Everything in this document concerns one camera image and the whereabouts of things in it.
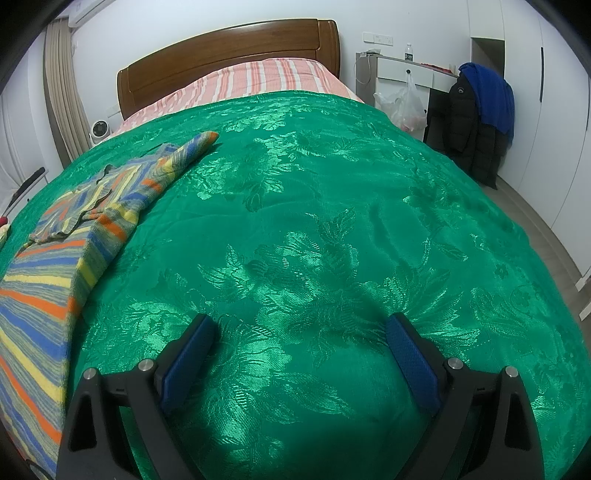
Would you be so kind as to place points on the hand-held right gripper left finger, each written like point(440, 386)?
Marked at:
point(189, 364)

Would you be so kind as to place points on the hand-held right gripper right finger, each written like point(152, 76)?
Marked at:
point(413, 364)

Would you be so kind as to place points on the striped knit sweater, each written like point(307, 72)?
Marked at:
point(41, 295)

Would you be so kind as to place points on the green floral blanket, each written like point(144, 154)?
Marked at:
point(323, 207)

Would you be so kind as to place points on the red and white cloth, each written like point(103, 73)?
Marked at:
point(3, 228)

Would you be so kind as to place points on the black puffer jacket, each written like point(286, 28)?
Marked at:
point(461, 129)

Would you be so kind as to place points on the black stick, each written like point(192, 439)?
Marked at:
point(32, 180)

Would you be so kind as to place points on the small white fan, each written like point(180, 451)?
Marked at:
point(99, 131)

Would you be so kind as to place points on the white plastic bag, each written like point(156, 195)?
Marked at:
point(406, 110)

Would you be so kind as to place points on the blue garment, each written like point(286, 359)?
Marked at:
point(494, 101)

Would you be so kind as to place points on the white wardrobe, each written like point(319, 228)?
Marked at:
point(554, 115)

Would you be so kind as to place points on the pink striped bed sheet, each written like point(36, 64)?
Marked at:
point(258, 78)

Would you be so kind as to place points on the white desk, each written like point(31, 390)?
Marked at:
point(397, 69)

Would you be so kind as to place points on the beige curtain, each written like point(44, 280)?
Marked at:
point(62, 92)

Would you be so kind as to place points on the clear water bottle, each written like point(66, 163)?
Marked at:
point(409, 53)

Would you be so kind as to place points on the wooden headboard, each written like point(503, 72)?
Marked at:
point(231, 55)

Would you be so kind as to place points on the white air conditioner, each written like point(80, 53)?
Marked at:
point(87, 11)

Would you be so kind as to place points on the white wall socket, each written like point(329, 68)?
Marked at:
point(377, 38)

